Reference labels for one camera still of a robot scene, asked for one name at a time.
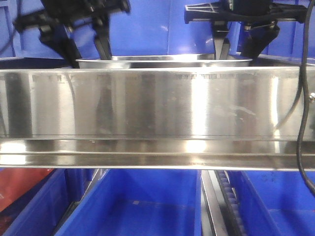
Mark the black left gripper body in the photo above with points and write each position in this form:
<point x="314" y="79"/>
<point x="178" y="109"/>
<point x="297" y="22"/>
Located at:
<point x="67" y="12"/>

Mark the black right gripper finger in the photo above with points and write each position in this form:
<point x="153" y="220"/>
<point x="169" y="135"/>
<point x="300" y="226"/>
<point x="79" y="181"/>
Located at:
<point x="221" y="42"/>
<point x="258" y="36"/>

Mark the red snack bag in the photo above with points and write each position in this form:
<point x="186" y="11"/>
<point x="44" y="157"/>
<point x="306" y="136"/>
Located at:
<point x="15" y="182"/>

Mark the stainless steel shelf rail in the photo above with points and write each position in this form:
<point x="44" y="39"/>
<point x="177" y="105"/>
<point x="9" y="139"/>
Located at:
<point x="229" y="118"/>

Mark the blue upper right bin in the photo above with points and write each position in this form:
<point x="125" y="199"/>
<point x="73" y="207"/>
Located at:
<point x="290" y="38"/>

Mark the steel bolt on rail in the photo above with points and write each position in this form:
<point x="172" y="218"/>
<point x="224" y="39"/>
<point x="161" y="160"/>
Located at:
<point x="312" y="97"/>

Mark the blue lower right bin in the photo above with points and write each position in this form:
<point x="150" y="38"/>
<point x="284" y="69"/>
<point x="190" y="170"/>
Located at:
<point x="274" y="203"/>

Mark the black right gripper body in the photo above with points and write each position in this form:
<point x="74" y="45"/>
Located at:
<point x="250" y="11"/>

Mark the large blue upper bin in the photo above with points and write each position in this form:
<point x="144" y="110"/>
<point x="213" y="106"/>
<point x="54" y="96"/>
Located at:
<point x="153" y="27"/>

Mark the silver metal tray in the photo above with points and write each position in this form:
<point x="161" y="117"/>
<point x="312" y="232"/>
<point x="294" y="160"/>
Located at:
<point x="164" y="61"/>

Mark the blue lower left bin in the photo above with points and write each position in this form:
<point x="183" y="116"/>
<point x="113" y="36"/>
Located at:
<point x="39" y="211"/>

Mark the blue lower middle bin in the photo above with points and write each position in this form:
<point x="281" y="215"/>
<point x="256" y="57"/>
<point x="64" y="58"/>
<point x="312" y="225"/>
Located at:
<point x="135" y="202"/>

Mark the roller track rail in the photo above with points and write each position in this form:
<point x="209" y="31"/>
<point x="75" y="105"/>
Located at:
<point x="219" y="206"/>

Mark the blue upper left bin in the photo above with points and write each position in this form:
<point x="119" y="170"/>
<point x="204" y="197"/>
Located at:
<point x="7" y="14"/>

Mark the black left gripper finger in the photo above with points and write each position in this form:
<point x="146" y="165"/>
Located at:
<point x="56" y="38"/>
<point x="101" y="38"/>

